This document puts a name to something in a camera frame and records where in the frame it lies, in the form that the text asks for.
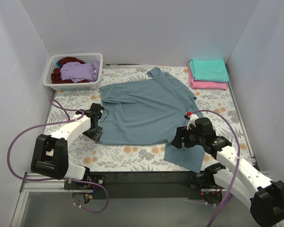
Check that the folded pink t-shirt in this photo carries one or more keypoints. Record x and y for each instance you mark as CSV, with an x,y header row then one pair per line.
x,y
204,84

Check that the dark red garment in basket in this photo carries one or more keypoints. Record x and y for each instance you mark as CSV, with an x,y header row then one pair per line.
x,y
56,75

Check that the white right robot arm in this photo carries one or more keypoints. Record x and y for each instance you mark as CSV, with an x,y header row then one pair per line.
x,y
261,195

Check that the floral patterned table mat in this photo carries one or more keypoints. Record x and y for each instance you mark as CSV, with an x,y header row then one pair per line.
x,y
83,151

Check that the lilac t-shirt in basket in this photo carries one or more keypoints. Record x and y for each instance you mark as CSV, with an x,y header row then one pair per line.
x,y
77,72

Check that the white plastic laundry basket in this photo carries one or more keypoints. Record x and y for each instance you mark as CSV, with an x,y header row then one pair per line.
x,y
86,57

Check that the aluminium front frame rail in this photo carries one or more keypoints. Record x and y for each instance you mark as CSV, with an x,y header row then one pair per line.
x,y
42,183

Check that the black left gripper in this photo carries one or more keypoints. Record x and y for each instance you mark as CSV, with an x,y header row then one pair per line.
x,y
94,133

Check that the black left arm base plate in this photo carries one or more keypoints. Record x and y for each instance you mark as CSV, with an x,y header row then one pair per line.
x,y
89,182

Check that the blue-grey t-shirt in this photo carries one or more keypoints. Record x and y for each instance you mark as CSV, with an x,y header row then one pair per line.
x,y
148,112

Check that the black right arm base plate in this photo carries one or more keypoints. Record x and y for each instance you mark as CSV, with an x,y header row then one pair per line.
x,y
202,181

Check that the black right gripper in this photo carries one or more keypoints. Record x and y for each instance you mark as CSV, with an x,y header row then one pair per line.
x,y
183,138

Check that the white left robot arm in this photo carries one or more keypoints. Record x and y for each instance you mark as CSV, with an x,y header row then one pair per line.
x,y
50,156

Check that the folded teal t-shirt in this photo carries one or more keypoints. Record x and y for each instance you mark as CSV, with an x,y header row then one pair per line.
x,y
209,70

